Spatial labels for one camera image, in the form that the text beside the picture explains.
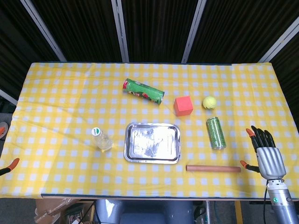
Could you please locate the brown wooden rolling pin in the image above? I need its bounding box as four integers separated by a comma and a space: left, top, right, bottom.
185, 164, 242, 174

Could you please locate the yellow tennis ball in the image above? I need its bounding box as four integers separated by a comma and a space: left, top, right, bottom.
202, 96, 217, 110

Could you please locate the yellow white checkered tablecloth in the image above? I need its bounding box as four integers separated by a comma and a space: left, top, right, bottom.
0, 61, 299, 199

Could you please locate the brown cardboard box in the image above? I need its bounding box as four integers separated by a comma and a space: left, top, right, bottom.
34, 198, 94, 224

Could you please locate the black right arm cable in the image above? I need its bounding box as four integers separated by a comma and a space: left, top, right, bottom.
263, 186, 270, 224

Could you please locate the grey robot base column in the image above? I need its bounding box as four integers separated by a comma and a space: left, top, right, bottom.
94, 198, 194, 224

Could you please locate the white partition frame post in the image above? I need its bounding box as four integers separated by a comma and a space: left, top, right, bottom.
258, 23, 299, 63
0, 89, 18, 106
111, 0, 130, 63
20, 0, 67, 62
181, 0, 207, 63

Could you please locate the grey round floor object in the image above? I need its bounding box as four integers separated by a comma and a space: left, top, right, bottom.
0, 121, 9, 140

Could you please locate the orange red foam cube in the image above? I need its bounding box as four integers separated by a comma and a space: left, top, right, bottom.
173, 95, 194, 117

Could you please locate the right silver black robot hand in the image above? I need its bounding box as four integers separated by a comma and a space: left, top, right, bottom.
240, 125, 287, 180

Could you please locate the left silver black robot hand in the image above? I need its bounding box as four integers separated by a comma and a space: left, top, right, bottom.
0, 126, 21, 176

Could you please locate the green chips canister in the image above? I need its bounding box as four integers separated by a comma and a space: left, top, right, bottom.
122, 78, 165, 106

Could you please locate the rectangular metal tray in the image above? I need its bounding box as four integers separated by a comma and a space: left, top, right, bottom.
123, 122, 182, 165

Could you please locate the green drink can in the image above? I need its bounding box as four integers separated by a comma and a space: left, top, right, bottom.
206, 116, 227, 150

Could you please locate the metal table leg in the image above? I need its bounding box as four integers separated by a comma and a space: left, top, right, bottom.
205, 200, 211, 224

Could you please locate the clear plastic bottle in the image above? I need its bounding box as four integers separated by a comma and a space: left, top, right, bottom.
91, 127, 114, 152

